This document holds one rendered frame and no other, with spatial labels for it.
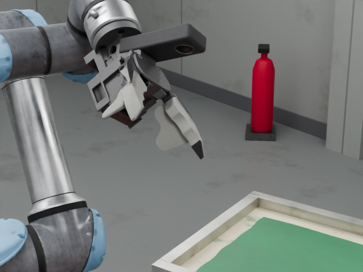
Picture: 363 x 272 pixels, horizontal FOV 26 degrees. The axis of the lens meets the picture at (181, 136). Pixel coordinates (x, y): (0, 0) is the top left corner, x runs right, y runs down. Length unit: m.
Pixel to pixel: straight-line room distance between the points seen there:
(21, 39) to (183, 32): 0.27
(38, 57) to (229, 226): 1.39
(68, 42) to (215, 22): 5.36
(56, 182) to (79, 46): 0.38
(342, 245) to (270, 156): 3.17
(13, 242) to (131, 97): 0.55
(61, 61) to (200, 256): 1.22
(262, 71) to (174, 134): 4.62
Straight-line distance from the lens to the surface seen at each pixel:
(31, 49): 1.18
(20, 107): 1.54
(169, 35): 1.03
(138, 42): 1.06
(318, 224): 2.53
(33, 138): 1.52
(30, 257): 1.46
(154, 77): 1.04
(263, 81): 5.69
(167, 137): 1.07
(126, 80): 0.98
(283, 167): 5.37
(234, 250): 2.35
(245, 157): 5.50
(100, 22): 1.10
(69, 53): 1.20
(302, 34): 5.87
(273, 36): 6.08
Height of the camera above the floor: 2.10
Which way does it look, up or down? 21 degrees down
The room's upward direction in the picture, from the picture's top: straight up
